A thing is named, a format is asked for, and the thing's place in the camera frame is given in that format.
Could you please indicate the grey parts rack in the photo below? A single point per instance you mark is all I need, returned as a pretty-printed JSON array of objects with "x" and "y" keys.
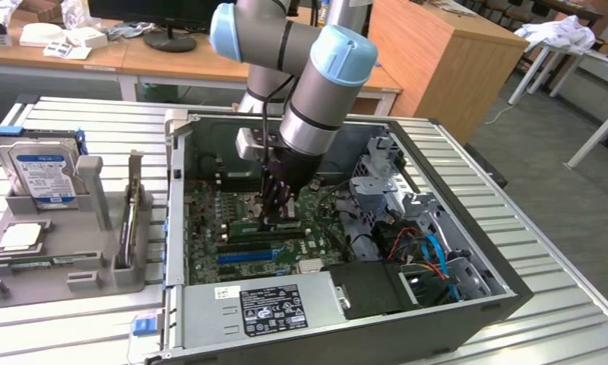
[{"x": 65, "y": 281}]

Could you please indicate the open black PC case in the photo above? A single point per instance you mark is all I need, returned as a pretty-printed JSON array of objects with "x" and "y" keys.
[{"x": 436, "y": 323}]

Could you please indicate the black fan shroud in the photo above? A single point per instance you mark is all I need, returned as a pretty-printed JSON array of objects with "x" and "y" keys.
[{"x": 364, "y": 289}]

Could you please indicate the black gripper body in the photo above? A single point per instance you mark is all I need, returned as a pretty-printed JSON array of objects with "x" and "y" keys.
[{"x": 294, "y": 167}]

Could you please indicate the silver CPU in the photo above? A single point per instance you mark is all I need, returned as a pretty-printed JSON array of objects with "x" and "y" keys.
[{"x": 23, "y": 237}]

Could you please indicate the small silver heat sink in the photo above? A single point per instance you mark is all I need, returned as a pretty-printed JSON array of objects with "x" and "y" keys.
[{"x": 310, "y": 266}]

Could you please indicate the white frame table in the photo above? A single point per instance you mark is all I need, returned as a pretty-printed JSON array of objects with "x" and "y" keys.
[{"x": 603, "y": 76}]

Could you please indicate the wooden desk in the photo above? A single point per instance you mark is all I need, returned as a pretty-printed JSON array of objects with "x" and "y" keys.
[{"x": 192, "y": 62}]

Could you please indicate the silver power supply unit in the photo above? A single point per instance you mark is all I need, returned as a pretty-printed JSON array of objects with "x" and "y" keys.
[{"x": 208, "y": 315}]

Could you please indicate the CPU socket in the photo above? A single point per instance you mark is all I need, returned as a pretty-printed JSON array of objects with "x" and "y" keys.
[{"x": 248, "y": 205}]

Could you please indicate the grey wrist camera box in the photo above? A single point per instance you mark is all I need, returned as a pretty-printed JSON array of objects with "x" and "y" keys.
[{"x": 248, "y": 144}]

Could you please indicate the black RAM slot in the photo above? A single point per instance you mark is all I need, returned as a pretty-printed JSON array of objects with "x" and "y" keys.
[{"x": 254, "y": 238}]

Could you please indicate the blue plastic clip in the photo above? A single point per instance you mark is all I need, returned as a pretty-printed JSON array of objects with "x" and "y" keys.
[{"x": 144, "y": 323}]

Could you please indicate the flat white box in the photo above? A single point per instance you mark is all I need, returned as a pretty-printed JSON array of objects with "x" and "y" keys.
[{"x": 40, "y": 34}]

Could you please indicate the wooden cabinet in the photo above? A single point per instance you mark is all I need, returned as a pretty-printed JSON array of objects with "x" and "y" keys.
[{"x": 436, "y": 57}]

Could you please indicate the graphics card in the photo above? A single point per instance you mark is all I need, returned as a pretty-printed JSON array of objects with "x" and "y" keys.
[{"x": 134, "y": 213}]

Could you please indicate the green motherboard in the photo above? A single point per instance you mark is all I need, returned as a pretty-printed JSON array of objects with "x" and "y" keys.
[{"x": 263, "y": 273}]

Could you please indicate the clear plastic bags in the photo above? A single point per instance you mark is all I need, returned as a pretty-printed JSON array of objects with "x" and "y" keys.
[{"x": 3, "y": 9}]

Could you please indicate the white printed cards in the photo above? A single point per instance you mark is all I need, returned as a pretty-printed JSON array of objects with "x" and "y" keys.
[{"x": 65, "y": 50}]

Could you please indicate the crumpled white plastic sheet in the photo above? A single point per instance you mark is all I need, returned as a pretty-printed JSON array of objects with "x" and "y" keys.
[{"x": 558, "y": 32}]

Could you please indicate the green RAM stick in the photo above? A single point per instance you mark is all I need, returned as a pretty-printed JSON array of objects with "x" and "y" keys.
[{"x": 243, "y": 228}]

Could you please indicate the black computer monitor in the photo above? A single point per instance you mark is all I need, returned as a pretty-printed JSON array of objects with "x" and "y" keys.
[{"x": 142, "y": 11}]

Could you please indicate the blue expansion slot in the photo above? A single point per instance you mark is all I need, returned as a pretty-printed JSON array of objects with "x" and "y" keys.
[{"x": 243, "y": 257}]

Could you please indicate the hard disk in blue caddy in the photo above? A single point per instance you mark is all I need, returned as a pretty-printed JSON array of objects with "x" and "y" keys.
[{"x": 40, "y": 167}]

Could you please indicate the small white box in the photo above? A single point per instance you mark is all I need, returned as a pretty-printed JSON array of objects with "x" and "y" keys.
[{"x": 88, "y": 38}]

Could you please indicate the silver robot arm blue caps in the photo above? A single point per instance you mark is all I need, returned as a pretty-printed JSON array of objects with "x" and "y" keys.
[{"x": 304, "y": 95}]

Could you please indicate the silver disk bay cage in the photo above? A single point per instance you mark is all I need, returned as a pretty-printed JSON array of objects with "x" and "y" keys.
[{"x": 386, "y": 190}]

